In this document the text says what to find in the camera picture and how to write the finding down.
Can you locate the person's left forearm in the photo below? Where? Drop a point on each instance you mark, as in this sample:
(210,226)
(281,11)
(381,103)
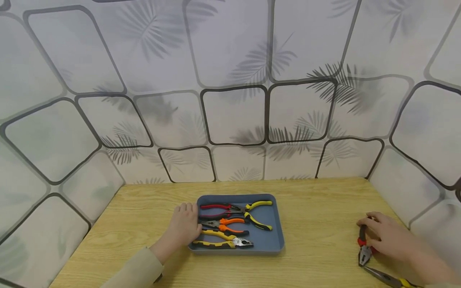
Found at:
(138,268)

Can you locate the yellow and black combination pliers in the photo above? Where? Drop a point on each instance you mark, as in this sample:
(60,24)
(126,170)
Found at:
(219,239)

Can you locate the blue-grey plastic tray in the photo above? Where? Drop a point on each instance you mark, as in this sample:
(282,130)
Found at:
(267,240)

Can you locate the person's right hand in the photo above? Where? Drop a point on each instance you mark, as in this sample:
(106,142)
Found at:
(390,238)

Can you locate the person's left hand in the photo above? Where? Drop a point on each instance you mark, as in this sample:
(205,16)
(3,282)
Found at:
(182,230)

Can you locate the person's right fingers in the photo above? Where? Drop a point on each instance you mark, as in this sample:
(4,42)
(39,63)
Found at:
(369,222)

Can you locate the person's left fingers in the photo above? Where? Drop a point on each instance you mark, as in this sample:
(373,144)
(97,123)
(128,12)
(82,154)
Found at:
(186,208)

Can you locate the person's right forearm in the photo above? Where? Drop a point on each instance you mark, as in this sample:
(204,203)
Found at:
(437,266)

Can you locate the person's left thumb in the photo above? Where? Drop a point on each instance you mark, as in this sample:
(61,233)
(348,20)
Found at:
(197,230)

